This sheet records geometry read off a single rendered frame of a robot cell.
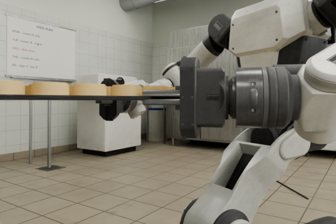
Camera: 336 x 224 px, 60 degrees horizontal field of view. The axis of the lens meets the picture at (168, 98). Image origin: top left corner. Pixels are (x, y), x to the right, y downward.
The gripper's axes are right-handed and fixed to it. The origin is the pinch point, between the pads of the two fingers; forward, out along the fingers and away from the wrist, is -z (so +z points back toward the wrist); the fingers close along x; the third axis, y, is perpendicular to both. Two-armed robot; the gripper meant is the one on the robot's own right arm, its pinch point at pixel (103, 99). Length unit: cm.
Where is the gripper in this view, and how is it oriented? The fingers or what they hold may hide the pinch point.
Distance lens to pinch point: 84.8
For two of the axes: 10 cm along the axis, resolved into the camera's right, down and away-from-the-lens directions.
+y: 9.8, 0.0, -2.1
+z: 2.1, 0.1, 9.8
